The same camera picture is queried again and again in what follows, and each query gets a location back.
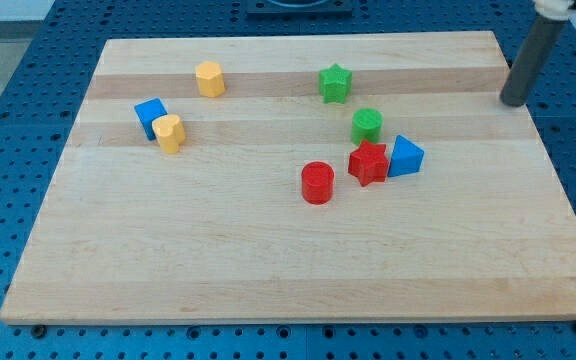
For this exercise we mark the green cylinder block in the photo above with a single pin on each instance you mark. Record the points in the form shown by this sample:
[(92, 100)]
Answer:
[(366, 125)]

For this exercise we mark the blue triangle block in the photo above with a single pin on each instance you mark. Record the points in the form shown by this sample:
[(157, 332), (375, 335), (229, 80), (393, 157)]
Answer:
[(406, 157)]

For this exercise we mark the yellow hexagon block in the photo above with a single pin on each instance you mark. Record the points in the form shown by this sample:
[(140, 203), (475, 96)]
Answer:
[(210, 79)]

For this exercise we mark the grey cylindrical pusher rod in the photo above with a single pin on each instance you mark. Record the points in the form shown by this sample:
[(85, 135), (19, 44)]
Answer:
[(531, 57)]

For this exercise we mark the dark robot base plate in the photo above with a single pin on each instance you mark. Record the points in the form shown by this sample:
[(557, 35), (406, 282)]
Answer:
[(298, 7)]

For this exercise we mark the green star block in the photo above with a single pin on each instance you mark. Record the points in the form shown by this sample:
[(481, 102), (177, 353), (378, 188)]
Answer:
[(334, 84)]

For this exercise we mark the white rod mount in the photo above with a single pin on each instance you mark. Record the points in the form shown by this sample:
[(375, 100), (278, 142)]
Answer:
[(557, 10)]

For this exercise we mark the blue cube block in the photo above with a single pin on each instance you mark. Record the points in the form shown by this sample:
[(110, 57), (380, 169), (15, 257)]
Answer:
[(147, 112)]

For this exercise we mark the red star block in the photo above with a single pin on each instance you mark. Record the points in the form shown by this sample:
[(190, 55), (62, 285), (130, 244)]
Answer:
[(368, 163)]

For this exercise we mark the red cylinder block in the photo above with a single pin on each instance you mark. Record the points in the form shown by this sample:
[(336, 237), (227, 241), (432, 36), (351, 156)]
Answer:
[(317, 182)]

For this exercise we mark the yellow heart block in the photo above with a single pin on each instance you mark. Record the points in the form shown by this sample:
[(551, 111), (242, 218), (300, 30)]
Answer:
[(169, 132)]

